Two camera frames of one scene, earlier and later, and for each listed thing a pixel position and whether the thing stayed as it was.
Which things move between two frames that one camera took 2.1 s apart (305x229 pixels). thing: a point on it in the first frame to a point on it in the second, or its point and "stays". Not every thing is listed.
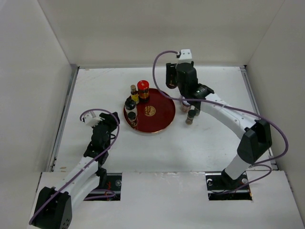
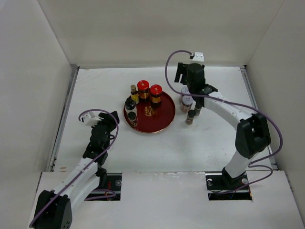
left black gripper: [109, 119] stays
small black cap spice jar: [132, 118] stays
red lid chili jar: [171, 76] to [156, 91]
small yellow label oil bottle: [134, 95] stays
